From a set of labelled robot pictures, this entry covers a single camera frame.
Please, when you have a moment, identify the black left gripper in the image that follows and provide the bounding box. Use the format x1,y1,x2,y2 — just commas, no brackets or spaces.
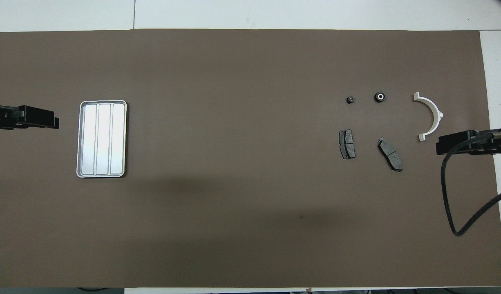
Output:
0,95,60,131

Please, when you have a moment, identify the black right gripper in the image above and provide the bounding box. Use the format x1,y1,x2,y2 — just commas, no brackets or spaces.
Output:
436,114,501,158

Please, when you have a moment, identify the silver metal tray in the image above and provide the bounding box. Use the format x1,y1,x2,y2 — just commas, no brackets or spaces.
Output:
76,100,128,178

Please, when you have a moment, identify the long dark brake pad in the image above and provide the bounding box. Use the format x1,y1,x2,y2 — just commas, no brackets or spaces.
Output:
377,138,404,172

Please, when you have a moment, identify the short dark brake pad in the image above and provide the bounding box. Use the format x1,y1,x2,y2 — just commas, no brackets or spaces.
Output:
338,129,356,160

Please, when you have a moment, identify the brown table mat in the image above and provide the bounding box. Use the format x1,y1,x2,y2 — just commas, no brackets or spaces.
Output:
0,29,501,288

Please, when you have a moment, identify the white semicircular bracket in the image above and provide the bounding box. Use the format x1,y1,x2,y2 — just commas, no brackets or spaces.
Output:
413,92,444,143

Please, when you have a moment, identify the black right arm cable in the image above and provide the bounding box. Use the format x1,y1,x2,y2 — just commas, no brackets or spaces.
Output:
440,129,501,237

